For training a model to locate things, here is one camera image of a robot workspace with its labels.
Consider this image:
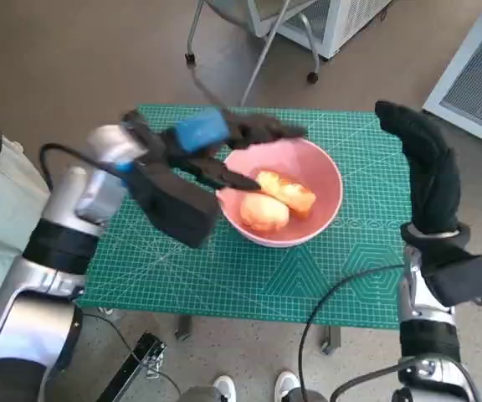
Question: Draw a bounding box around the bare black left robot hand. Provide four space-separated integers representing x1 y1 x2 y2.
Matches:
156 107 309 194

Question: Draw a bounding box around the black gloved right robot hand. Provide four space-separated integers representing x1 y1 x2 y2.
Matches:
374 100 463 235

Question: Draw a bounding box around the round pale toy bread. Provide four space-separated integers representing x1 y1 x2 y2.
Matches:
239 194 290 232

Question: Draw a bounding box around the pink bowl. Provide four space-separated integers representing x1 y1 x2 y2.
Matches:
217 137 344 249

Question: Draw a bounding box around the long orange toy bread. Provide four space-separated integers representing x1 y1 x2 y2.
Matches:
254 169 317 221

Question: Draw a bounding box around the white cabinet with large grille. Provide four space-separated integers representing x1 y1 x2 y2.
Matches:
423 0 482 154

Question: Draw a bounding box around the grey wheeled chair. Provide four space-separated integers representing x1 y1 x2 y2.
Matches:
184 0 321 108

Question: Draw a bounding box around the green cutting mat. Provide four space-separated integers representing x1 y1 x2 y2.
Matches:
75 104 412 332

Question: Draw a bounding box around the white cabinet with small vent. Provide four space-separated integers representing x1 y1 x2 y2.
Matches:
247 0 395 59

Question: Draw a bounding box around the black table leg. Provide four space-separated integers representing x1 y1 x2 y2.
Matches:
320 325 342 356
175 314 192 341

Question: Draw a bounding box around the white shoe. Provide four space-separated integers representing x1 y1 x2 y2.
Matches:
274 370 299 402
213 375 237 402

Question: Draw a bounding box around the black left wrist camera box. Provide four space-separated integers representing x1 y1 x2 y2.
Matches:
126 137 220 249

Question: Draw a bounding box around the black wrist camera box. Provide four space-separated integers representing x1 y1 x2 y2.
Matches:
126 137 220 249
423 252 482 307

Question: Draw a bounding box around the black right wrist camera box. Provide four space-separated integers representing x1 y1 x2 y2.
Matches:
423 252 482 307

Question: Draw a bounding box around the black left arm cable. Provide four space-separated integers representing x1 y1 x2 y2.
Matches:
39 143 133 189

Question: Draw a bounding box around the short black right arm cable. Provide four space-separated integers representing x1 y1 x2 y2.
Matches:
331 362 409 402

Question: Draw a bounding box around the long black right arm cable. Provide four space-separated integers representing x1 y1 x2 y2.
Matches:
298 265 405 402

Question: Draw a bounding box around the black metal rail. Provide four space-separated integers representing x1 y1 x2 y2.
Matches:
96 331 167 402

